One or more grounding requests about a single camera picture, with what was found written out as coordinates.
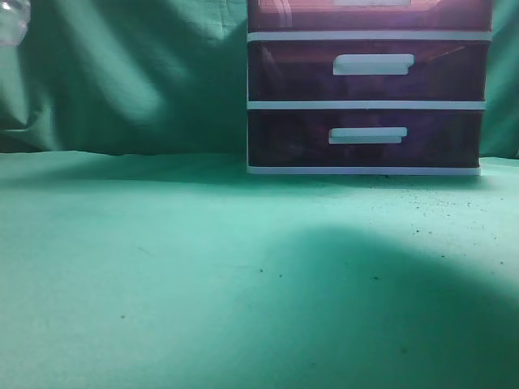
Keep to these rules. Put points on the white frame drawer cabinet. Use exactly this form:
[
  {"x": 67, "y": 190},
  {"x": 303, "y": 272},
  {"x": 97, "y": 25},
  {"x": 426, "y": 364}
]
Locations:
[{"x": 366, "y": 35}]

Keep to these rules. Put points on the dark translucent drawer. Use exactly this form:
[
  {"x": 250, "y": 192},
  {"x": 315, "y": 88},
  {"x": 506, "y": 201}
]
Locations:
[
  {"x": 446, "y": 15},
  {"x": 364, "y": 138},
  {"x": 367, "y": 70}
]

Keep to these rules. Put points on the dark translucent top drawer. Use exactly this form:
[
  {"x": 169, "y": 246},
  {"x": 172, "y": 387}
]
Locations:
[{"x": 446, "y": 15}]

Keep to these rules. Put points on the clear plastic water bottle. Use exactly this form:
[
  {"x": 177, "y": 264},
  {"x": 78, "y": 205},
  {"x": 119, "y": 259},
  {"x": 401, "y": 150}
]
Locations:
[{"x": 15, "y": 18}]

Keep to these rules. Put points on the green cloth cover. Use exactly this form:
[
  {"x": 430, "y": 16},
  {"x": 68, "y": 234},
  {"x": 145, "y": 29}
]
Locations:
[{"x": 137, "y": 252}]

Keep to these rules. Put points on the dark translucent bottom drawer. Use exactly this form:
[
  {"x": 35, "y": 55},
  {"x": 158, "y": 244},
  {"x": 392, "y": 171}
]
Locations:
[{"x": 364, "y": 138}]

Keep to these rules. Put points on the dark translucent middle drawer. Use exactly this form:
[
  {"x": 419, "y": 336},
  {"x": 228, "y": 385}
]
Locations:
[{"x": 367, "y": 70}]

